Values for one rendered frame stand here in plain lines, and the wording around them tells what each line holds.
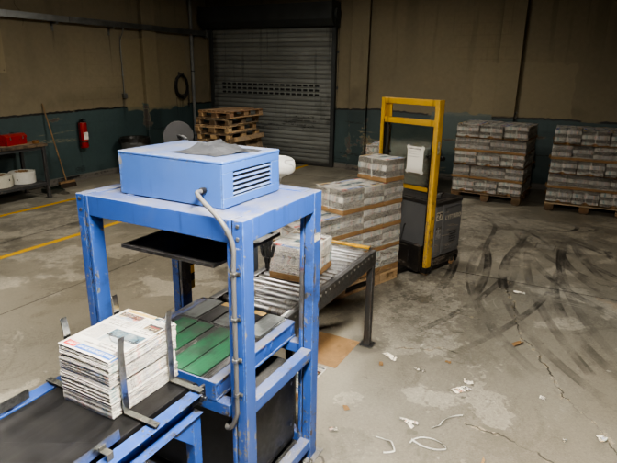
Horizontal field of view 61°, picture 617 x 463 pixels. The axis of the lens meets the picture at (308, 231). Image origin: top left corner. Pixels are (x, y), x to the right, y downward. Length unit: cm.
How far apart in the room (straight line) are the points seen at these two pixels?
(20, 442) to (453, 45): 1010
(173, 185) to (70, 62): 879
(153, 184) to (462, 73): 915
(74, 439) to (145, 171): 113
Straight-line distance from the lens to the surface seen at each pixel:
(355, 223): 504
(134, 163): 253
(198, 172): 228
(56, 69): 1089
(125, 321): 246
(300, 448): 312
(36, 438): 231
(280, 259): 342
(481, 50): 1103
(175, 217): 226
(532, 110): 1089
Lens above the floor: 211
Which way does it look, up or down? 17 degrees down
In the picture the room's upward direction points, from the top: 1 degrees clockwise
